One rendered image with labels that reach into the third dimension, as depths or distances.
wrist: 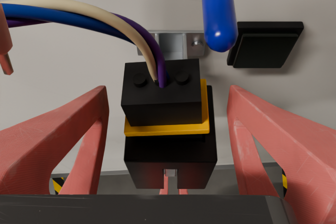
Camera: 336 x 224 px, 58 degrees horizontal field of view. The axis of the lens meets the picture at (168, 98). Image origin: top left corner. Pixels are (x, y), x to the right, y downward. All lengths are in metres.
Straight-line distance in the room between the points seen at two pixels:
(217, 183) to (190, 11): 1.30
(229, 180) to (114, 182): 0.54
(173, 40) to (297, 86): 0.12
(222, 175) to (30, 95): 1.22
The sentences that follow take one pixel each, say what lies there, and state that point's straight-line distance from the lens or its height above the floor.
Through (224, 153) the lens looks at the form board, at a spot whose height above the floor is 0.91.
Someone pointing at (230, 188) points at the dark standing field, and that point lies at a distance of 1.46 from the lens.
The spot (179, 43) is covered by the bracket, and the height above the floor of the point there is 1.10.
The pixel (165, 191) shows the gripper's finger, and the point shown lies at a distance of 0.26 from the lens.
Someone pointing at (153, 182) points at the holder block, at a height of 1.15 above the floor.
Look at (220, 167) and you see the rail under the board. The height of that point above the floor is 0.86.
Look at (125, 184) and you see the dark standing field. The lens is 1.53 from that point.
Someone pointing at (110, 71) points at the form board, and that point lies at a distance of 0.24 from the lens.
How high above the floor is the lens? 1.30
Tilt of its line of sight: 75 degrees down
